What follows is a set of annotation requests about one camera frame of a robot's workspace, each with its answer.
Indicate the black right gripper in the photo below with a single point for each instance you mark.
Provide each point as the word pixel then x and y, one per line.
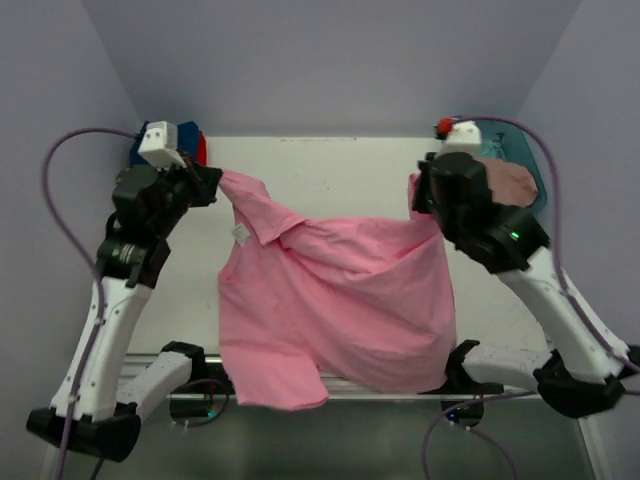
pixel 421 202

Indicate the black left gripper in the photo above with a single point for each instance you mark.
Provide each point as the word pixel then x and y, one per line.
pixel 203 179

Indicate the pink t-shirt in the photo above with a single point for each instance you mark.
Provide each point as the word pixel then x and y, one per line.
pixel 366 299

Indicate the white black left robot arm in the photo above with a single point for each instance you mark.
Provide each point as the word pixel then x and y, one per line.
pixel 92 413

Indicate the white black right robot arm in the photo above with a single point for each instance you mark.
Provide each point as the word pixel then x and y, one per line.
pixel 582 371

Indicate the salmon pink cloth in bin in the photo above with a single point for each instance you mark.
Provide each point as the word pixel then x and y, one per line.
pixel 510 184

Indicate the teal plastic bin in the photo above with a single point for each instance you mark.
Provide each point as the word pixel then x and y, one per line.
pixel 508 143

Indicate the folded blue t-shirt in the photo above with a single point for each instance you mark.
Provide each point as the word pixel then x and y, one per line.
pixel 187 142

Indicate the folded red t-shirt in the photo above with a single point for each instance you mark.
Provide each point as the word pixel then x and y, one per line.
pixel 201 152

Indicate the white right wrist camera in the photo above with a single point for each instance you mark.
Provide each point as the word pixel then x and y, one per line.
pixel 459 133

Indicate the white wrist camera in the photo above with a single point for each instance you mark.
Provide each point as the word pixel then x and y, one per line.
pixel 459 133
pixel 159 145

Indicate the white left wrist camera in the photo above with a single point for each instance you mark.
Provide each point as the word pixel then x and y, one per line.
pixel 159 145

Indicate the aluminium mounting rail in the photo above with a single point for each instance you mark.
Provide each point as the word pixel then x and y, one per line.
pixel 340 389

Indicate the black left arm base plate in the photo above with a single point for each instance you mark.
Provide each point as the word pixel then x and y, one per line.
pixel 217 371

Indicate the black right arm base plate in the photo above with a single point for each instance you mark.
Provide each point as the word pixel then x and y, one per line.
pixel 475 387

